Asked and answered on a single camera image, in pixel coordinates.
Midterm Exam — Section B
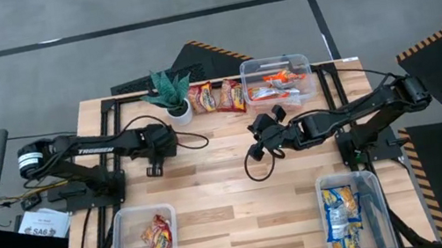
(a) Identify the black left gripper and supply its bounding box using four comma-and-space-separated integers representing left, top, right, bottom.
127, 120, 185, 182

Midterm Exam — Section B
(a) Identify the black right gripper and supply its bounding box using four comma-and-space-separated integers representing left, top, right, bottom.
239, 101, 305, 164

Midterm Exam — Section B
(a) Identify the red Maruchan noodle pack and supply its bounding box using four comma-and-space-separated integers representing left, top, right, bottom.
212, 77, 248, 118
185, 80, 219, 116
138, 223, 160, 248
146, 211, 177, 248

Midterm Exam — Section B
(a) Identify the blue Maruchan noodle pack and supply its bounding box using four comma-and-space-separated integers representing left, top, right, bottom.
322, 203, 355, 245
321, 183, 363, 221
330, 233, 364, 248

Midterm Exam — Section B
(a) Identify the green plant in white pot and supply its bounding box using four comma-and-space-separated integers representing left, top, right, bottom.
135, 64, 199, 133

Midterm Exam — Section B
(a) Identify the clear plastic bin with label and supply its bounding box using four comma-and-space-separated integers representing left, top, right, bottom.
236, 49, 319, 117

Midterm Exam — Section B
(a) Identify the printed white paper sheet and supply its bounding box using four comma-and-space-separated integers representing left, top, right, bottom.
14, 203, 75, 245

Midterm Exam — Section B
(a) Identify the black power adapter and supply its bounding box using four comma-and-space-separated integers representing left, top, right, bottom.
18, 192, 45, 214

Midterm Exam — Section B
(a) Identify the black desk base bar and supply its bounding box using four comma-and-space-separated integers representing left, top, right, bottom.
0, 217, 71, 248

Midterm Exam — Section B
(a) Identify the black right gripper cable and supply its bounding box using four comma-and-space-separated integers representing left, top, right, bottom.
241, 142, 291, 185

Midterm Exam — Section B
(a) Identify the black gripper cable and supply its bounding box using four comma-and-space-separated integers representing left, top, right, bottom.
241, 142, 291, 185
115, 106, 212, 163

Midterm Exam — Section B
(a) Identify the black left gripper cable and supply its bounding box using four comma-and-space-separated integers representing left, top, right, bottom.
115, 106, 212, 163

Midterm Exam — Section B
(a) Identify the black aluminium rig frame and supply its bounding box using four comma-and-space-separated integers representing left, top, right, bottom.
38, 49, 431, 248

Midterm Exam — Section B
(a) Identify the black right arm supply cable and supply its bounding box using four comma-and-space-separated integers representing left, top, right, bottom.
335, 59, 395, 91

